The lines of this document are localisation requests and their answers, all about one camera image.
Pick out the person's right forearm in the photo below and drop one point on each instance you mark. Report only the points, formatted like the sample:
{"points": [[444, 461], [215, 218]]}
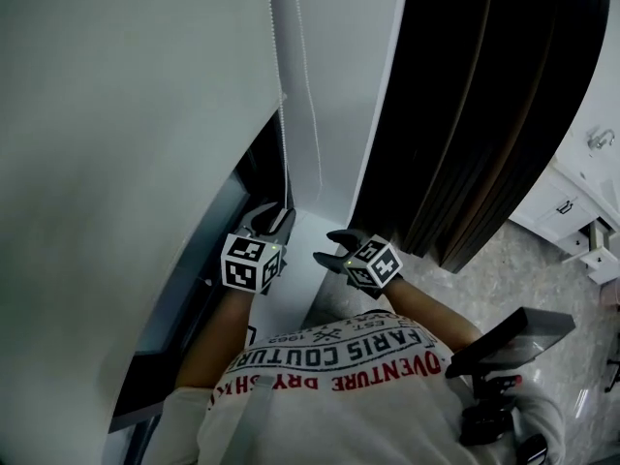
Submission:
{"points": [[431, 313]]}

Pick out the metal hook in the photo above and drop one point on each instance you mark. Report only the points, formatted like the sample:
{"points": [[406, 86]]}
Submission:
{"points": [[600, 137]]}

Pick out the person's left forearm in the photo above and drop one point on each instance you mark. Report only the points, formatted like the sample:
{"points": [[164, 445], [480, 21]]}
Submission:
{"points": [[218, 337]]}

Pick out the dark framed window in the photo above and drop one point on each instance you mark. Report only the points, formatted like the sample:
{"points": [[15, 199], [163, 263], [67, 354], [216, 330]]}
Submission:
{"points": [[261, 172]]}

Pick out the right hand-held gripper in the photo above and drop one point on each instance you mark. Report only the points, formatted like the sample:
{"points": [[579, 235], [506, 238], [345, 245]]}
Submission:
{"points": [[378, 264]]}

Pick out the black chest-mounted phone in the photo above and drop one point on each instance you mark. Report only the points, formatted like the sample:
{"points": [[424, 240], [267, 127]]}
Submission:
{"points": [[513, 342]]}

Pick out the black metal floor stand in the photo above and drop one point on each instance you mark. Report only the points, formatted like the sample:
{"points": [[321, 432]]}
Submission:
{"points": [[600, 385]]}

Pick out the person's white printed t-shirt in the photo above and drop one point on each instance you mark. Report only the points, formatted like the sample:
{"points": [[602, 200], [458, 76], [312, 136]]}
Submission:
{"points": [[339, 405]]}

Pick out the grey roller blind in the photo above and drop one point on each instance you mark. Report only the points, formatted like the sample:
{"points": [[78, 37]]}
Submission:
{"points": [[121, 138]]}

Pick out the dark brown curtain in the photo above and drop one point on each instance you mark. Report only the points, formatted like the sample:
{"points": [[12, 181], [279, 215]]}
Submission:
{"points": [[484, 114]]}

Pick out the pink plastic cup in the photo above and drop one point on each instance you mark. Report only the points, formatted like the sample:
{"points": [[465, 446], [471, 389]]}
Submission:
{"points": [[610, 293]]}

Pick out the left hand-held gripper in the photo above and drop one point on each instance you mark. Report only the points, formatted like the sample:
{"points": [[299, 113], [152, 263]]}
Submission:
{"points": [[247, 264]]}

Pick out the white cabinet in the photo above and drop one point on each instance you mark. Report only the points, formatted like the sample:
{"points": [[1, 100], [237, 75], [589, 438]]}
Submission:
{"points": [[557, 187]]}

